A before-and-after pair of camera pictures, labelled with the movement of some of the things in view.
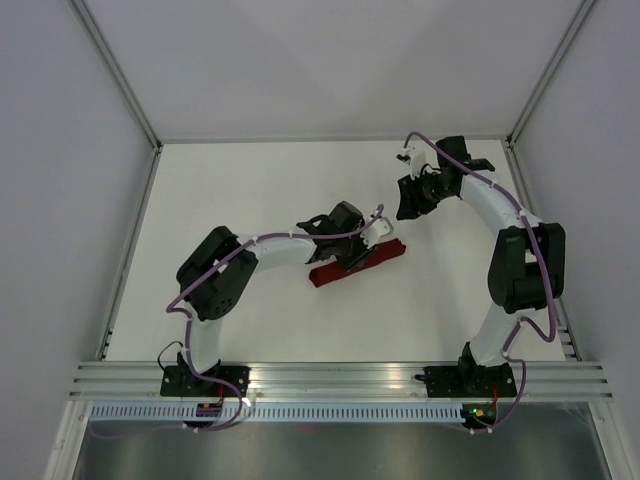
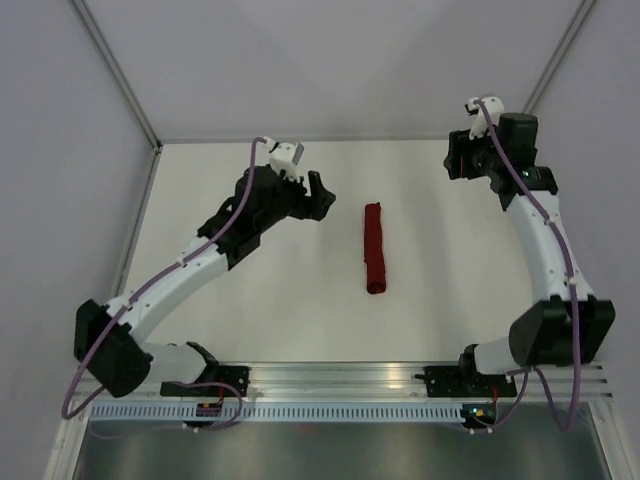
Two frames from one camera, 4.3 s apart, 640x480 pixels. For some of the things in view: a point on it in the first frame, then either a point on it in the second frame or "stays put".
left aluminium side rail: [130, 253] stays put
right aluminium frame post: [583, 7] stays put
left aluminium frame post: [102, 47] stays put
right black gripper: [411, 203] -> [460, 145]
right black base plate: [495, 381] stays put
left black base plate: [179, 381] stays put
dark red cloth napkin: [383, 252] -> [374, 256]
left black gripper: [347, 264] -> [315, 207]
